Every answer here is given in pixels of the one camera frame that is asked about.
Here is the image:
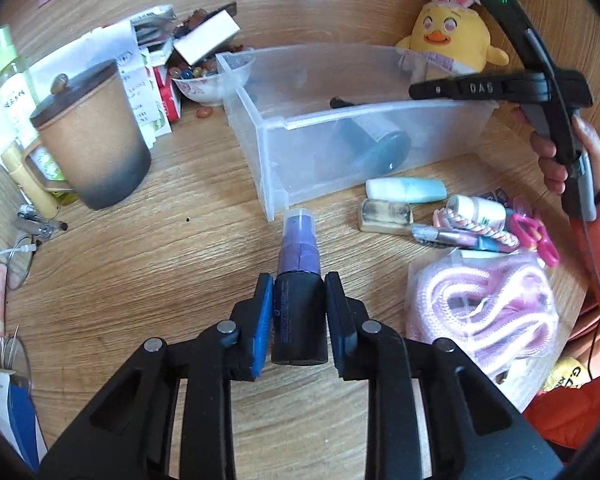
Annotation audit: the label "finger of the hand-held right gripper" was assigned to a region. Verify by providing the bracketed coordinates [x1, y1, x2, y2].
[409, 79, 461, 101]

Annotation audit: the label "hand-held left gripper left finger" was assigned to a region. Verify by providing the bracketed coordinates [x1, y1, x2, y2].
[39, 272, 276, 480]

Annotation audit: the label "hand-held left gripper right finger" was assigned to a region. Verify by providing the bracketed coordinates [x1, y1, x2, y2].
[324, 271, 566, 480]

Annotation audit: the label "purple black spray bottle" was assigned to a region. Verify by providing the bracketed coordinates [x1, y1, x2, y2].
[270, 207, 329, 366]

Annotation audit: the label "white pill bottle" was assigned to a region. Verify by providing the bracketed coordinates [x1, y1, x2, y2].
[446, 194, 507, 228]

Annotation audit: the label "pink pen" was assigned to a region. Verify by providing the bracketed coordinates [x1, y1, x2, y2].
[410, 224, 501, 253]

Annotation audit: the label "clear plastic storage bin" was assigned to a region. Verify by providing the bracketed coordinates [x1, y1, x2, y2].
[215, 44, 501, 222]

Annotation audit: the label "person's right hand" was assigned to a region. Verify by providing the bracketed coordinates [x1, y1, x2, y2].
[511, 107, 600, 198]

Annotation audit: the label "yellow chick plush toy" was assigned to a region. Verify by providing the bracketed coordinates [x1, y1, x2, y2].
[394, 0, 510, 81]

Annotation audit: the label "dark teal bottle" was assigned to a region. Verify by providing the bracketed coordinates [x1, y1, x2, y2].
[330, 110, 412, 171]

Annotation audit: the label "teal white tube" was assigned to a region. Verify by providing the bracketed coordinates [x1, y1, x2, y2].
[365, 177, 447, 204]

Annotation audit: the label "small purple packet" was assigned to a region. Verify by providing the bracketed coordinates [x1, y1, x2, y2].
[480, 187, 512, 207]

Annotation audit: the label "small glass bottle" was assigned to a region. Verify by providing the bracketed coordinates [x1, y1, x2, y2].
[358, 198, 415, 234]

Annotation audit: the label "pink scissors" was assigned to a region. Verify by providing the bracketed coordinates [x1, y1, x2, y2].
[509, 212, 561, 267]

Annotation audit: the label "white bowl of beads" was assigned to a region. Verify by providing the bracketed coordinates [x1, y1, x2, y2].
[172, 52, 256, 108]

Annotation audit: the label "white rectangular block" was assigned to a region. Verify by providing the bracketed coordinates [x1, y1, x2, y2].
[172, 11, 241, 63]

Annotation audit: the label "silver pen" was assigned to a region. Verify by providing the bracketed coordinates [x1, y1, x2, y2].
[17, 211, 69, 237]

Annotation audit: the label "brown lidded mug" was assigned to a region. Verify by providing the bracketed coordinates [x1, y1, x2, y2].
[0, 59, 152, 216]

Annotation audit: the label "brown hair clip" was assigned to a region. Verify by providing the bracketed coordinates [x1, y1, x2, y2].
[179, 6, 217, 31]

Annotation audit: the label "white printed leaflet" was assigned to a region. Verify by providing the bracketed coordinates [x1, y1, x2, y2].
[114, 45, 173, 150]

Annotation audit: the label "orange jacket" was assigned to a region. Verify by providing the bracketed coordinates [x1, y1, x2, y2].
[522, 305, 600, 453]

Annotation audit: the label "eyeglasses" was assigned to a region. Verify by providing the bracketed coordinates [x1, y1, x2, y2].
[0, 237, 46, 386]

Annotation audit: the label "pink pencil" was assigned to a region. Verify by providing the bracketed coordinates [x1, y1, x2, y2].
[0, 264, 9, 337]

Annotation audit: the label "blue white card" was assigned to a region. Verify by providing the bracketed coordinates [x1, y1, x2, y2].
[0, 367, 48, 472]

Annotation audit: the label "green spray bottle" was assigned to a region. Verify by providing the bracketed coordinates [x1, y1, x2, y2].
[0, 25, 41, 146]

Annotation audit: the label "pink white braided cord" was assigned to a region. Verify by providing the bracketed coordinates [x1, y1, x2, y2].
[432, 207, 521, 253]

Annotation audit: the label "bag of pink rope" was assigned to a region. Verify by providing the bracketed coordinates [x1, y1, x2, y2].
[405, 247, 561, 411]

